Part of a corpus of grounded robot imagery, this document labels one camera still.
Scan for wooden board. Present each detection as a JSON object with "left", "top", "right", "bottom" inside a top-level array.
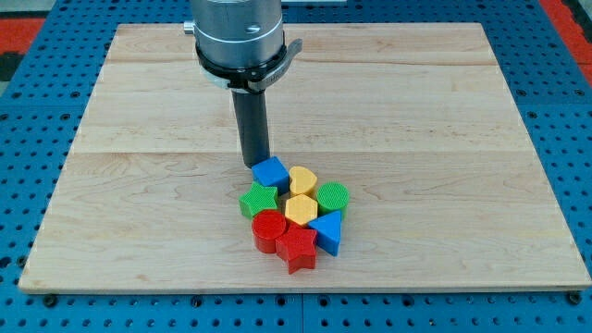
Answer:
[{"left": 18, "top": 23, "right": 591, "bottom": 294}]

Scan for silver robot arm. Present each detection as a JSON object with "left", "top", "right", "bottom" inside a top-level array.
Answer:
[{"left": 185, "top": 0, "right": 302, "bottom": 94}]

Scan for green star block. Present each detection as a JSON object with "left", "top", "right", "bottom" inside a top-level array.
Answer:
[{"left": 239, "top": 181, "right": 278, "bottom": 219}]

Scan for yellow heart block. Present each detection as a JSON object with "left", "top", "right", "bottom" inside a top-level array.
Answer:
[{"left": 289, "top": 166, "right": 318, "bottom": 197}]

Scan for yellow hexagon block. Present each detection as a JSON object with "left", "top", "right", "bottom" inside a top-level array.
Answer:
[{"left": 284, "top": 194, "right": 318, "bottom": 228}]

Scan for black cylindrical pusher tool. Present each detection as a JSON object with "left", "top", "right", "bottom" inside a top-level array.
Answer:
[{"left": 231, "top": 91, "right": 270, "bottom": 168}]

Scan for green cylinder block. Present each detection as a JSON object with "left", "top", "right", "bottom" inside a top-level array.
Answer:
[{"left": 316, "top": 181, "right": 350, "bottom": 219}]

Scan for blue cube block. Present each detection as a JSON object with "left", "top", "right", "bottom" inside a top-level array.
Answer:
[{"left": 252, "top": 156, "right": 290, "bottom": 195}]

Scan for blue triangle block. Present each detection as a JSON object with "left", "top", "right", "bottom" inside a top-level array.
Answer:
[{"left": 308, "top": 211, "right": 342, "bottom": 256}]

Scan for red star block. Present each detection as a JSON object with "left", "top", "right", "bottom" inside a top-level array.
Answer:
[{"left": 276, "top": 225, "right": 317, "bottom": 275}]

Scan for red cylinder block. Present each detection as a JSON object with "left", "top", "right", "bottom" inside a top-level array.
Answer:
[{"left": 252, "top": 209, "right": 288, "bottom": 253}]

